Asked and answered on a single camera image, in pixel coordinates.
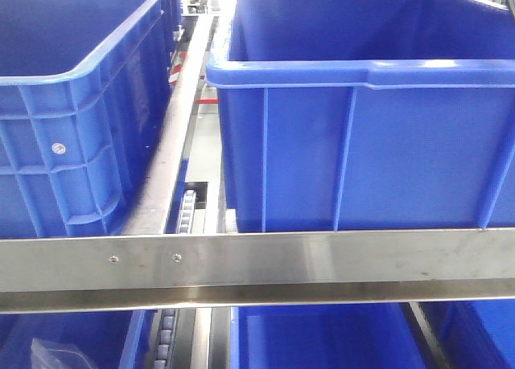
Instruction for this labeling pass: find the right blue crate on rack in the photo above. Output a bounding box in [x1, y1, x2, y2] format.
[207, 0, 514, 232]

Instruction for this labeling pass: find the blue crate on rack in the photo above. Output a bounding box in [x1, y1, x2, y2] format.
[207, 0, 514, 232]
[1, 0, 171, 239]

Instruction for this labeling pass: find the roller conveyor track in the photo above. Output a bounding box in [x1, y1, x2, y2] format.
[150, 188, 197, 368]

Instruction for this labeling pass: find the lower middle blue crate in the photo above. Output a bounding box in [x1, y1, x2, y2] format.
[229, 303, 426, 368]

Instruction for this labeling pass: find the steel rack crossbar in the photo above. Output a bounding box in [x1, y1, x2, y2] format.
[1, 228, 514, 314]

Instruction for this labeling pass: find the left blue crate on rack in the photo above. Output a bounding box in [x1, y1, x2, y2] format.
[1, 0, 171, 239]

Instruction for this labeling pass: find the lower left blue crate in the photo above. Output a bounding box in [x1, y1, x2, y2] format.
[1, 310, 155, 368]

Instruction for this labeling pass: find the lower right blue crate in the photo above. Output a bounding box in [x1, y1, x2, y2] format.
[421, 299, 514, 368]

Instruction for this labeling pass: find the clear plastic bag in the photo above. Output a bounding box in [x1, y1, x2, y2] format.
[31, 338, 98, 369]

